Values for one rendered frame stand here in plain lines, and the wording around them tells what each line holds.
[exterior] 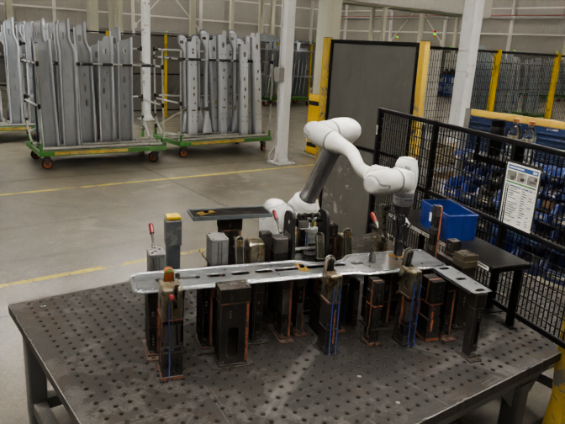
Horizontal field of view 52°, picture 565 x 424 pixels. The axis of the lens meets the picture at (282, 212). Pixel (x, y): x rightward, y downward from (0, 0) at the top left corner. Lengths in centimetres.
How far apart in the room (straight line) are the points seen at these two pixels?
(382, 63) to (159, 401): 371
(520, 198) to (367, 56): 275
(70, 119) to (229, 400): 738
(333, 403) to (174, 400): 56
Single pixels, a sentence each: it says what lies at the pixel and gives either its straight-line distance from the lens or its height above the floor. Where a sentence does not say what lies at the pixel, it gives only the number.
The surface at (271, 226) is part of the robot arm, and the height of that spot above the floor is 94.
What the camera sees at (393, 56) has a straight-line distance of 505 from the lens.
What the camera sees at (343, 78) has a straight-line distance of 550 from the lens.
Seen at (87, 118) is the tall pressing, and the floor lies 67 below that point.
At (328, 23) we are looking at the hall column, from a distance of 1036.
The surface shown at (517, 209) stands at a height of 124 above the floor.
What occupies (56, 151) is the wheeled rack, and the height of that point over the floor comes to 27.
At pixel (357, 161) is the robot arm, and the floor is 144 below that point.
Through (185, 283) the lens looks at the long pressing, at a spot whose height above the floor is 100.
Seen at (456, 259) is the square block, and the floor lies 103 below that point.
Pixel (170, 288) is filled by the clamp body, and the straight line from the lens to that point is 210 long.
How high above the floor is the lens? 191
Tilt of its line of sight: 16 degrees down
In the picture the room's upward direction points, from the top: 3 degrees clockwise
